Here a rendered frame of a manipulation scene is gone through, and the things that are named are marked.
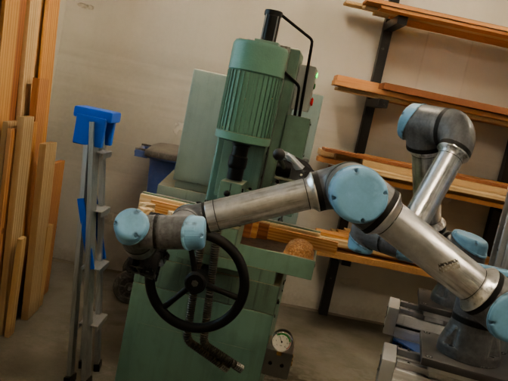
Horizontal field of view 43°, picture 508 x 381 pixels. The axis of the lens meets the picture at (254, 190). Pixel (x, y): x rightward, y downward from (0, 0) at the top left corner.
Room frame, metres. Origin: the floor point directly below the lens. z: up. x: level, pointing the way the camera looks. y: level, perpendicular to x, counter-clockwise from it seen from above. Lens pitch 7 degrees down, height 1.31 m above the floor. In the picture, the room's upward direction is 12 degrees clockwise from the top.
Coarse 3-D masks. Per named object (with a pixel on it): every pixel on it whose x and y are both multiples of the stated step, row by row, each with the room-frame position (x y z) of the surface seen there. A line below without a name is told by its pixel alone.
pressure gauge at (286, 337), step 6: (276, 330) 1.80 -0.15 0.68; (282, 330) 1.79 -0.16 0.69; (276, 336) 1.78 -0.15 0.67; (282, 336) 1.78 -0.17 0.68; (288, 336) 1.78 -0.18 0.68; (276, 342) 1.78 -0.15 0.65; (282, 342) 1.78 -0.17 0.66; (288, 342) 1.78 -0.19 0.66; (276, 348) 1.78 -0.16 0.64; (282, 348) 1.78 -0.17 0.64; (288, 348) 1.77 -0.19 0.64
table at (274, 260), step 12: (252, 240) 1.94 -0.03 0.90; (264, 240) 1.97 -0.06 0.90; (180, 252) 1.78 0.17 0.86; (240, 252) 1.86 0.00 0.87; (252, 252) 1.85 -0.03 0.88; (264, 252) 1.85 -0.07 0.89; (276, 252) 1.85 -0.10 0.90; (228, 264) 1.76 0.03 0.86; (252, 264) 1.85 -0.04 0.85; (264, 264) 1.85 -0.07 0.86; (276, 264) 1.85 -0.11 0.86; (288, 264) 1.84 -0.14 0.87; (300, 264) 1.84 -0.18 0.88; (312, 264) 1.84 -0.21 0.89; (300, 276) 1.84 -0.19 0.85
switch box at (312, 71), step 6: (300, 66) 2.29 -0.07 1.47; (306, 66) 2.29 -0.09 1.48; (300, 72) 2.29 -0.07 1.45; (312, 72) 2.28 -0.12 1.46; (300, 78) 2.29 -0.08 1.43; (312, 78) 2.28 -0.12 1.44; (300, 84) 2.29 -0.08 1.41; (306, 84) 2.28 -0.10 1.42; (312, 84) 2.28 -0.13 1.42; (294, 90) 2.29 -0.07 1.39; (300, 90) 2.29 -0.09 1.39; (306, 90) 2.28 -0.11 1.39; (312, 90) 2.32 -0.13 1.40; (294, 96) 2.29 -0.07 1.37; (300, 96) 2.29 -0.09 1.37; (306, 96) 2.28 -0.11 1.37; (294, 102) 2.29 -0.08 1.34; (306, 102) 2.28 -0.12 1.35; (294, 108) 2.29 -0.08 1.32; (306, 108) 2.28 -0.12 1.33
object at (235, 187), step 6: (222, 180) 1.99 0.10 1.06; (228, 180) 2.02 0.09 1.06; (222, 186) 1.98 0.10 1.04; (228, 186) 1.98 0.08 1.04; (234, 186) 1.98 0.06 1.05; (240, 186) 1.98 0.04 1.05; (246, 186) 2.11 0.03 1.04; (222, 192) 1.98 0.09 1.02; (234, 192) 1.98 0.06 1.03; (240, 192) 1.98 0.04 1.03
